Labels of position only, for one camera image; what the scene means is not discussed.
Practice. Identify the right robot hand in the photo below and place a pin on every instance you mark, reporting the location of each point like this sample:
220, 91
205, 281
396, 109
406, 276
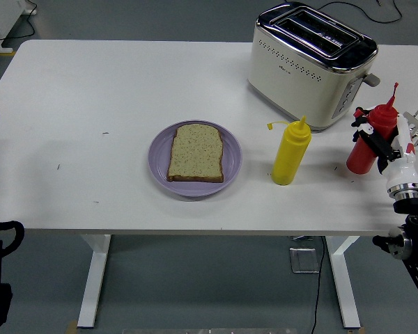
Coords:
402, 170

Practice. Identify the red squeeze bottle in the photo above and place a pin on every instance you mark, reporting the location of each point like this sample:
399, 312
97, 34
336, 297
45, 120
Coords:
360, 160

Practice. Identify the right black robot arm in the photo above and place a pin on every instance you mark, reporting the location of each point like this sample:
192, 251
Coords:
414, 236

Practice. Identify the bread slice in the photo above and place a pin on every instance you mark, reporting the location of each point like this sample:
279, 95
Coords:
196, 153

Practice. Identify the yellow squeeze bottle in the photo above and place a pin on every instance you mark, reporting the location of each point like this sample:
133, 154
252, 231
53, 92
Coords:
289, 156

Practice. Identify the white table leg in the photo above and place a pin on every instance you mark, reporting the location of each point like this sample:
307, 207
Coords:
345, 278
94, 278

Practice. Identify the cream and chrome toaster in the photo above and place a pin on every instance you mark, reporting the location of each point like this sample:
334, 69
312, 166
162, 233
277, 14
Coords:
299, 87

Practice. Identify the metal floor socket plate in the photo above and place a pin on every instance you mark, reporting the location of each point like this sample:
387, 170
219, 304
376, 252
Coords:
303, 260

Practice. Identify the white equipment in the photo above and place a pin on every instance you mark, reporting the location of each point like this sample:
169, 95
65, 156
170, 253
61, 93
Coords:
0, 21

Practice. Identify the purple plate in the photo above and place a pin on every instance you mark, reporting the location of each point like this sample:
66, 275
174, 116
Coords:
195, 188

